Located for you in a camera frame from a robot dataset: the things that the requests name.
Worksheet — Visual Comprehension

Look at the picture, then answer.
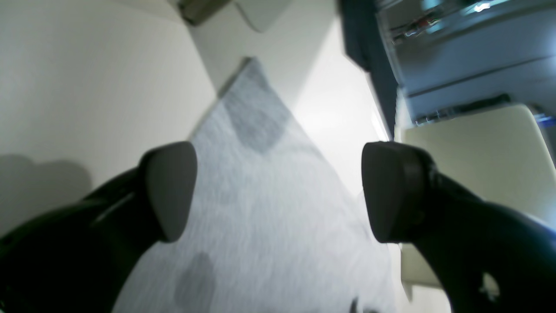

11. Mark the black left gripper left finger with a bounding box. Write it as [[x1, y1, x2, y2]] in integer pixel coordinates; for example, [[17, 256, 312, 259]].
[[1, 141, 197, 313]]

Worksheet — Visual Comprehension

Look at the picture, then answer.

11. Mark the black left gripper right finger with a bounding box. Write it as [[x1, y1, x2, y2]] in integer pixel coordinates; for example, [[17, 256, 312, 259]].
[[361, 141, 556, 313]]

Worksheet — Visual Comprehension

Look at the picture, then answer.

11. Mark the grey T-shirt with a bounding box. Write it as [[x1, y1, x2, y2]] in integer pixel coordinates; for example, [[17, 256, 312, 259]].
[[113, 59, 397, 313]]

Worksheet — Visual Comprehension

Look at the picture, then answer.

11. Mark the grey right partition panel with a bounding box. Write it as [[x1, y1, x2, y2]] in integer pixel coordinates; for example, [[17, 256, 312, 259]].
[[397, 103, 556, 300]]

